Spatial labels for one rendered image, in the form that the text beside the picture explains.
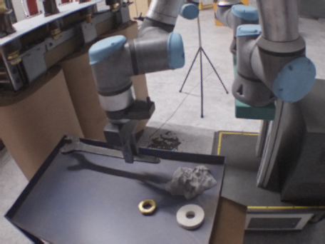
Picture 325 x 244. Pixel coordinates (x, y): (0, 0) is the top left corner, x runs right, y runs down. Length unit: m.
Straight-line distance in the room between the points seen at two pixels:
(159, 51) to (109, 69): 0.11
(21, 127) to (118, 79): 0.67
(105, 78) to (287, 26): 0.46
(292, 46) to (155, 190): 0.56
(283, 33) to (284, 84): 0.13
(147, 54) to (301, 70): 0.39
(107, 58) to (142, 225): 0.43
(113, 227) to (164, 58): 0.45
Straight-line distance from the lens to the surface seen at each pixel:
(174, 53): 0.52
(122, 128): 0.59
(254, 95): 0.84
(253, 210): 1.33
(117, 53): 0.52
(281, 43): 0.62
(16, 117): 1.08
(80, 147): 0.82
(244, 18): 1.23
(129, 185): 0.74
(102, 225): 0.68
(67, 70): 1.33
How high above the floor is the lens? 1.43
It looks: 36 degrees down
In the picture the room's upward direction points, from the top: 8 degrees counter-clockwise
